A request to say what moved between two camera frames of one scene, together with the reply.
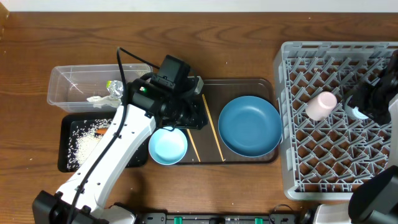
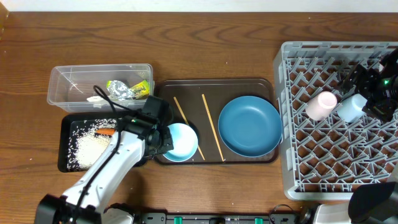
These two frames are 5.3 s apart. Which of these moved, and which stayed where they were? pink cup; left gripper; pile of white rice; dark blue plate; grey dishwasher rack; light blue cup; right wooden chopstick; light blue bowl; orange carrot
Moved: light blue cup; light blue bowl; left gripper
Stayed: right wooden chopstick; orange carrot; pink cup; dark blue plate; pile of white rice; grey dishwasher rack
